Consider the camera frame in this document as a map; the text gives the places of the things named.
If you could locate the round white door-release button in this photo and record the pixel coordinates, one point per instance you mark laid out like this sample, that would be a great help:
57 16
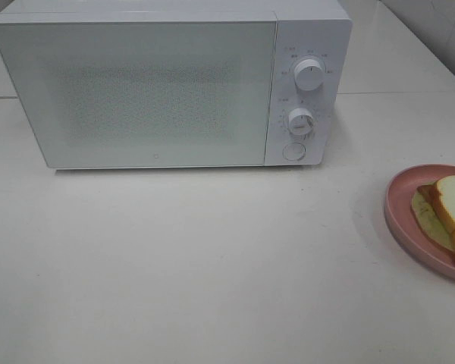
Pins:
294 152

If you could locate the white microwave door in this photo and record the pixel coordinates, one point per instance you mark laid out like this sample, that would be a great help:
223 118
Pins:
143 95

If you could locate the pink round plate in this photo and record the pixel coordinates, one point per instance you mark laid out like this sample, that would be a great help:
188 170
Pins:
402 223

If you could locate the white bread sandwich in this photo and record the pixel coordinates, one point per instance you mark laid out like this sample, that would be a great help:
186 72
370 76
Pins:
433 206

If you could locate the lower white timer knob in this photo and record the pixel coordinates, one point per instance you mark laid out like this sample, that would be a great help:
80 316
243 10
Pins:
300 122

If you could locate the upper white power knob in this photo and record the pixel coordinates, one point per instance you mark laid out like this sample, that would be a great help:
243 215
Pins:
309 74

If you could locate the white microwave oven body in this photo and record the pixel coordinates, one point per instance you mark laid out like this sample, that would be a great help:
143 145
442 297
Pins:
303 29

